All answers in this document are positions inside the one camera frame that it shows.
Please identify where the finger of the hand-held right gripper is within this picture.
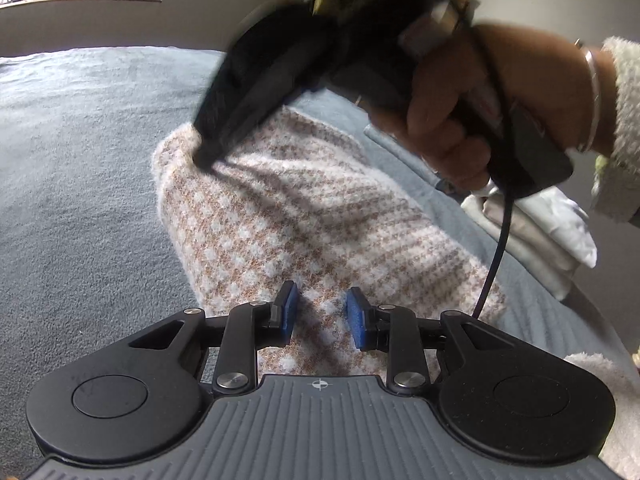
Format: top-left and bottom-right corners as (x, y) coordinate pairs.
(200, 44), (332, 170)
(192, 9), (297, 167)

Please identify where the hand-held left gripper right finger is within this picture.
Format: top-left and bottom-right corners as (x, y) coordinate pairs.
(346, 287), (516, 396)

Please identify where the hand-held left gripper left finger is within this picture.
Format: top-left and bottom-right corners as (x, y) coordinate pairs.
(129, 281), (300, 396)

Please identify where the pink white houndstooth coat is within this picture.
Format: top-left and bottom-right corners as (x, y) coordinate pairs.
(151, 107), (506, 376)

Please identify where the person's right hand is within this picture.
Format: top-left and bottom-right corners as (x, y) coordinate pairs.
(367, 22), (601, 193)

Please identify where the grey bed blanket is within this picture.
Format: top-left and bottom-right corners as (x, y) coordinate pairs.
(0, 46), (631, 480)

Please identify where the folded white cloth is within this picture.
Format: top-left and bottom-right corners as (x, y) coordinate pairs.
(460, 185), (598, 301)

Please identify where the silver bangle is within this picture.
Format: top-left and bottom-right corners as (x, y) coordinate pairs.
(575, 39), (601, 153)

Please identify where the black cable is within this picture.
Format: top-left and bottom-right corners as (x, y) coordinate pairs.
(470, 25), (516, 320)

